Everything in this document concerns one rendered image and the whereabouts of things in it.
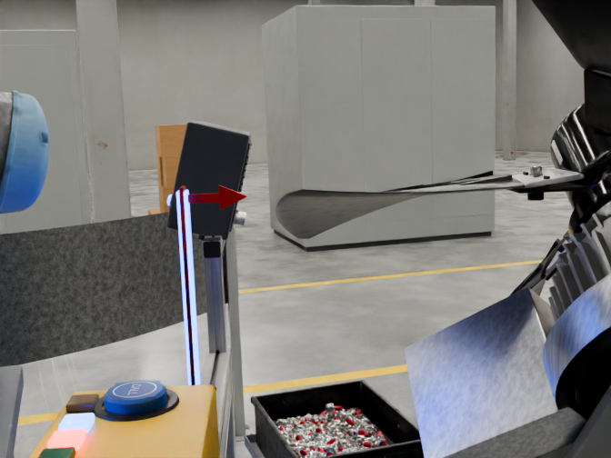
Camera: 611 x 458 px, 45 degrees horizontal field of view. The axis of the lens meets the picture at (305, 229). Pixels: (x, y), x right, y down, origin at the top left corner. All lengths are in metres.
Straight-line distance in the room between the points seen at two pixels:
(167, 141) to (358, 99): 2.65
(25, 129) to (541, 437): 0.55
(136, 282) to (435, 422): 1.88
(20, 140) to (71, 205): 5.96
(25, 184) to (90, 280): 1.73
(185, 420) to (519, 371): 0.35
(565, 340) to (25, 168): 0.49
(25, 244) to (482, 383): 1.81
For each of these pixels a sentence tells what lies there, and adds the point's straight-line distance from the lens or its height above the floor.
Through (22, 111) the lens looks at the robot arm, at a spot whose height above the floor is 1.27.
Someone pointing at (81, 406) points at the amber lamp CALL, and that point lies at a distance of 0.51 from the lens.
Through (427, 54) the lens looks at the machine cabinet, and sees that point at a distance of 7.31.
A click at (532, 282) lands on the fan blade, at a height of 1.07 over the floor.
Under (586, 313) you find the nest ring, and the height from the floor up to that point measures 1.10.
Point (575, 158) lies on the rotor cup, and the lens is 0.78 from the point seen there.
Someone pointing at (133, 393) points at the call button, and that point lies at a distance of 0.50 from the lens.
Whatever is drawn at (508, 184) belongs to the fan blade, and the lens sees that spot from 0.71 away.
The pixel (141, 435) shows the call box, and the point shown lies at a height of 1.07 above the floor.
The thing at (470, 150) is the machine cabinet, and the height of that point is 0.88.
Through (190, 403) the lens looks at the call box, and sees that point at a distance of 0.50.
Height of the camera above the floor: 1.25
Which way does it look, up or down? 9 degrees down
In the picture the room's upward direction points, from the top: 2 degrees counter-clockwise
